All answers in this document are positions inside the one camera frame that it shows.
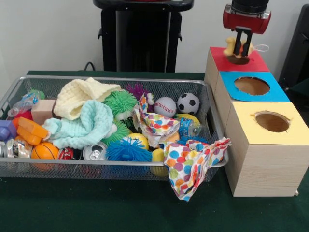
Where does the small soccer ball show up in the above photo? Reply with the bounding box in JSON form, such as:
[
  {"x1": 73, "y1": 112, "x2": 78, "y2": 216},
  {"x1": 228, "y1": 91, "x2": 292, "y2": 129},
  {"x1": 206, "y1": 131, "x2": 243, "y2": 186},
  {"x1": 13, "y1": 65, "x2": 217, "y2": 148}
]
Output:
[{"x1": 177, "y1": 93, "x2": 201, "y2": 115}]

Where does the wooden box with three holes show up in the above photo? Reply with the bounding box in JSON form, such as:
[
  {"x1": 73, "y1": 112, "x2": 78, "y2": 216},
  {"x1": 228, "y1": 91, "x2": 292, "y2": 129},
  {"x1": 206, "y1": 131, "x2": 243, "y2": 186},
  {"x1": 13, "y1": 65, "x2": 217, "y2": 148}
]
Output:
[{"x1": 204, "y1": 46, "x2": 309, "y2": 198}]

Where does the green spiky googly-eyed toy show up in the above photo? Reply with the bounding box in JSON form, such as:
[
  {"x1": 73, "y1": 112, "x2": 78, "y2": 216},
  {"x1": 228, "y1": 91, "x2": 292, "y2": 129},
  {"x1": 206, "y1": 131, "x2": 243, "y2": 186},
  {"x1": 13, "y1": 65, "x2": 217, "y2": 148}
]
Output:
[{"x1": 103, "y1": 90, "x2": 139, "y2": 122}]

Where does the yellow plush duck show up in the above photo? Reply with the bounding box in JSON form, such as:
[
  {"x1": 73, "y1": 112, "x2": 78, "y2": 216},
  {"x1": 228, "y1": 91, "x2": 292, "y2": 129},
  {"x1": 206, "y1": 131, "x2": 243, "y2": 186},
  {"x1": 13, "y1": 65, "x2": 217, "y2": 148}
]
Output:
[{"x1": 223, "y1": 36, "x2": 270, "y2": 60}]

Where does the cream muslin cloth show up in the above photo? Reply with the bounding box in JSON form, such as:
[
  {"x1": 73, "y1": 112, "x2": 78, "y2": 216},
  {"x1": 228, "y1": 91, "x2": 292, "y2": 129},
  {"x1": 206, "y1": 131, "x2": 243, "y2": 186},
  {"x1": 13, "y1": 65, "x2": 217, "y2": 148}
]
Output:
[{"x1": 53, "y1": 77, "x2": 121, "y2": 121}]

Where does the orange long studded brick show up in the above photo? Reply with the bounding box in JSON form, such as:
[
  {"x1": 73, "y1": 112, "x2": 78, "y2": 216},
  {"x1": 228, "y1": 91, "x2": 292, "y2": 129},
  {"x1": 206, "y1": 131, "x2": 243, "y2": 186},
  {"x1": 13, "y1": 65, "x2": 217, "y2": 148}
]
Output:
[{"x1": 16, "y1": 117, "x2": 50, "y2": 146}]

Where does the purple spiky googly-eyed toy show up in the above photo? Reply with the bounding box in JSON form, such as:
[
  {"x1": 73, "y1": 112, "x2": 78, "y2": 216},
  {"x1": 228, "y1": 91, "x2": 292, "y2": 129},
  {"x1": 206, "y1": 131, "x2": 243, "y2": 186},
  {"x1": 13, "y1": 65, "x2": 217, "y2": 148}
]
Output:
[{"x1": 125, "y1": 83, "x2": 155, "y2": 113}]

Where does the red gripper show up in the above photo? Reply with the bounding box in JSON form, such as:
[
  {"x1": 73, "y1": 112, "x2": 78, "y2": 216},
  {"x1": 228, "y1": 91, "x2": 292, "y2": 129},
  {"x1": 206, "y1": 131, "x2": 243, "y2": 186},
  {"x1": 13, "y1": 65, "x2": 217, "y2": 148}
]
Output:
[{"x1": 222, "y1": 4, "x2": 271, "y2": 58}]

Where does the blue spiky rubber ball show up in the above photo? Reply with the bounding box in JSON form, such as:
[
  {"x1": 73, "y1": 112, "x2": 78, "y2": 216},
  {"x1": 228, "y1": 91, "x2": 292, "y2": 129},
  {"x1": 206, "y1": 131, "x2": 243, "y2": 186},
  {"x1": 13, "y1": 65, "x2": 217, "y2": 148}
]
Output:
[{"x1": 105, "y1": 137, "x2": 153, "y2": 162}]

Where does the black upright panel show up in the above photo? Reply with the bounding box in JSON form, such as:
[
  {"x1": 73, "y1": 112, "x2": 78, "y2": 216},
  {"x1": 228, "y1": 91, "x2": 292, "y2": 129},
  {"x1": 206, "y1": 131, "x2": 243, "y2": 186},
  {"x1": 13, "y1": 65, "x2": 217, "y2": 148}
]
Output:
[{"x1": 279, "y1": 3, "x2": 309, "y2": 90}]

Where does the white polka dot cloth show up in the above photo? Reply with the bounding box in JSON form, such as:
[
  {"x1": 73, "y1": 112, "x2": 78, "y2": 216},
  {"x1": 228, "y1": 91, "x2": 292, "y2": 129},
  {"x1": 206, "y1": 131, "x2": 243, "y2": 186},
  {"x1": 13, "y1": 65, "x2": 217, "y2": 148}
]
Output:
[{"x1": 163, "y1": 137, "x2": 232, "y2": 203}]

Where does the orange toy basketball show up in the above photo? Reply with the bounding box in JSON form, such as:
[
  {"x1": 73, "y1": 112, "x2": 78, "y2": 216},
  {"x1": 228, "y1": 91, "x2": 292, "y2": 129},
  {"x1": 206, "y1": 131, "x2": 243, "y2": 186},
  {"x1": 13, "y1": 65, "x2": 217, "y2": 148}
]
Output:
[{"x1": 30, "y1": 142, "x2": 59, "y2": 160}]

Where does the silver wire mesh bin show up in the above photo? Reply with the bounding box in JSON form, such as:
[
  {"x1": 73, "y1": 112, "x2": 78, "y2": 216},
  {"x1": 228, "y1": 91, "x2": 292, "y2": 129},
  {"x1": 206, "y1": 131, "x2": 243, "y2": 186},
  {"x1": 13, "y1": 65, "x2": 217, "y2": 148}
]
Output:
[{"x1": 0, "y1": 75, "x2": 229, "y2": 182}]

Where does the dark green tablecloth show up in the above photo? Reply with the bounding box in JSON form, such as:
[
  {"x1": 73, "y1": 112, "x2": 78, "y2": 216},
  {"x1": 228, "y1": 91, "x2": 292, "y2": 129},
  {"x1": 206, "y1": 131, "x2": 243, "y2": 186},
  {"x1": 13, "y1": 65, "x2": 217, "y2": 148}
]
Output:
[
  {"x1": 0, "y1": 70, "x2": 309, "y2": 232},
  {"x1": 288, "y1": 77, "x2": 309, "y2": 99}
]

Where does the polka dot fabric pouch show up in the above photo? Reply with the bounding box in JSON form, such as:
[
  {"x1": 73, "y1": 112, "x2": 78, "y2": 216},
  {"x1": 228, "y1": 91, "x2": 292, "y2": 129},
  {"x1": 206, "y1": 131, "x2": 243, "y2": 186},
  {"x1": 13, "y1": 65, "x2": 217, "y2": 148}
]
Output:
[{"x1": 132, "y1": 93, "x2": 181, "y2": 147}]

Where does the mint green muslin cloth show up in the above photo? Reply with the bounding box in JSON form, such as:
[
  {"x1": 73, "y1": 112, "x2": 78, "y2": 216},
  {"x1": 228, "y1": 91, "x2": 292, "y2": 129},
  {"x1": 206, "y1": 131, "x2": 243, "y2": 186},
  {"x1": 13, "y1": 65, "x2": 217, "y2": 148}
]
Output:
[{"x1": 42, "y1": 99, "x2": 114, "y2": 149}]

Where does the white baseball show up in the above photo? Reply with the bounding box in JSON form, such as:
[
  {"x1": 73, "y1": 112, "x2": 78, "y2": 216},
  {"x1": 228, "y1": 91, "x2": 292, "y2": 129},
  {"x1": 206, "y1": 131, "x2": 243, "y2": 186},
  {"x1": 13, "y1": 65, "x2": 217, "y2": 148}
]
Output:
[{"x1": 154, "y1": 97, "x2": 177, "y2": 118}]

